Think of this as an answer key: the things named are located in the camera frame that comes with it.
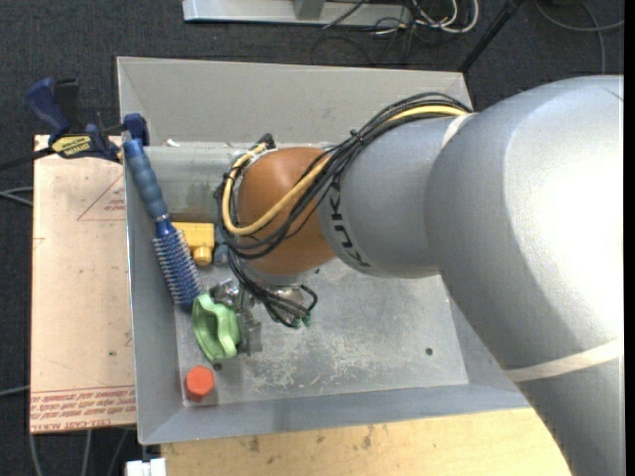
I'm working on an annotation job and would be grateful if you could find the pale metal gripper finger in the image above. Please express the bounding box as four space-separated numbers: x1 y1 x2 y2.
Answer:
210 279 245 311
236 310 265 358

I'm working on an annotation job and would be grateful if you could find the green plastic toy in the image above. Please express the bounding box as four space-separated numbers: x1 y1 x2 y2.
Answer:
190 292 242 362

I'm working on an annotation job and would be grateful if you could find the blue round hairbrush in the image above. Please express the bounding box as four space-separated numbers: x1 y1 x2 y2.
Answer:
121 136 203 312

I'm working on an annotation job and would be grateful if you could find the yellow toy block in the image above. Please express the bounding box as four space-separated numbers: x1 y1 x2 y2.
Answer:
171 221 217 268

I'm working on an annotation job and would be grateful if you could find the orange-red hexagonal cap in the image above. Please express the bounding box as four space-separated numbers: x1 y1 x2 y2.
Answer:
184 364 217 404

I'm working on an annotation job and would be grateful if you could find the grey metal bin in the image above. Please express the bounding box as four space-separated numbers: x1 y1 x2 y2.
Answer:
116 56 533 446

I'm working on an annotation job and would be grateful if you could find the brown cardboard board red print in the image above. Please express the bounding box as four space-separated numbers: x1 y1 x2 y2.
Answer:
29 134 138 435

